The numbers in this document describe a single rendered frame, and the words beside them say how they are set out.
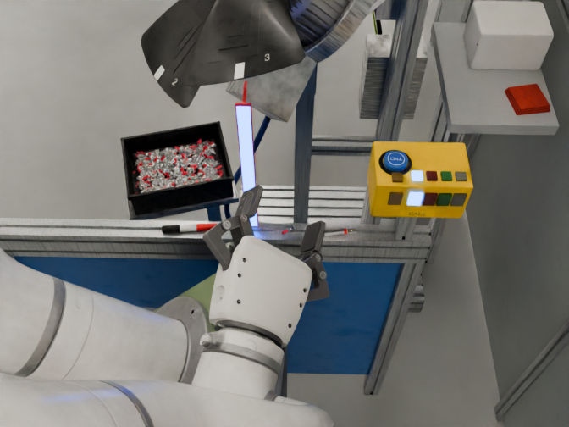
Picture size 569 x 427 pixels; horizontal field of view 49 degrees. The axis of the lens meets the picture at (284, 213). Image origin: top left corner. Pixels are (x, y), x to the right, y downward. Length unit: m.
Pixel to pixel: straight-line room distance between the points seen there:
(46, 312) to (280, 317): 0.26
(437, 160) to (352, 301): 0.50
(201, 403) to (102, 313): 0.31
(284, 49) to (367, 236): 0.40
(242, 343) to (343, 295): 0.82
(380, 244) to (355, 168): 1.24
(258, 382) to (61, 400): 0.32
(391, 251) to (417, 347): 0.87
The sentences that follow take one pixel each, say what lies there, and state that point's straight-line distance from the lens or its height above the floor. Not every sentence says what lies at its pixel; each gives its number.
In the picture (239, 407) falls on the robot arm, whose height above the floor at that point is 1.38.
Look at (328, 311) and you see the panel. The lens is 1.51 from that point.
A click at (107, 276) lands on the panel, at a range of 1.43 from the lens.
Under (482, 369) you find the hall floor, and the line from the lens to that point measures 2.10.
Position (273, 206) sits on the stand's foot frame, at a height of 0.08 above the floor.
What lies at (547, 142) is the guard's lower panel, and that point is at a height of 0.73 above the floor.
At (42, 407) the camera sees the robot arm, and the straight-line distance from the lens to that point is 0.33.
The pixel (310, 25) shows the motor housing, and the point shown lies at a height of 1.07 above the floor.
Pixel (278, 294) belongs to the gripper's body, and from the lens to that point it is 0.68.
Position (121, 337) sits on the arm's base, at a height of 1.18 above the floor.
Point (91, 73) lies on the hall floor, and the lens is 2.94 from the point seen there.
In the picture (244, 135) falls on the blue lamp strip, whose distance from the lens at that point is 1.01.
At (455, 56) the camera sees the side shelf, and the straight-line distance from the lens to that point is 1.62.
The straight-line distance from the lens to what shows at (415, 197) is 1.05.
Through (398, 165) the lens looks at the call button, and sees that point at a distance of 1.04.
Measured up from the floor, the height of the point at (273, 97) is 0.98.
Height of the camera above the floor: 1.87
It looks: 54 degrees down
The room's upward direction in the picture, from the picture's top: straight up
